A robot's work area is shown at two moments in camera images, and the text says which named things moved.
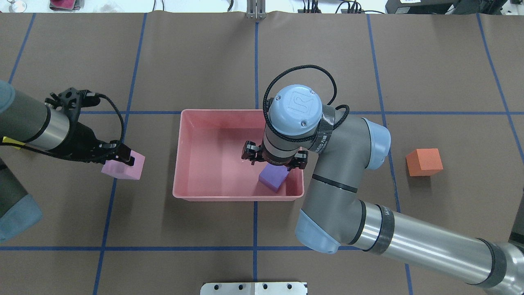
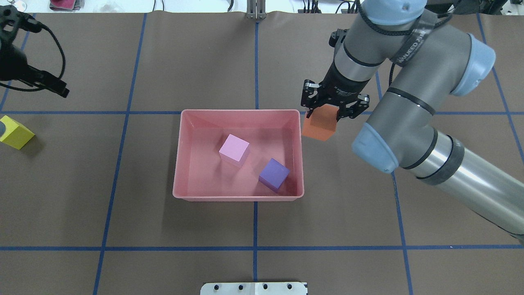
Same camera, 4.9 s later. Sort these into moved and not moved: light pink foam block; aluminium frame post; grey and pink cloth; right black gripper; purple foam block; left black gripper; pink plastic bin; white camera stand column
Moved: right black gripper; light pink foam block; left black gripper
Not moved: aluminium frame post; purple foam block; grey and pink cloth; white camera stand column; pink plastic bin
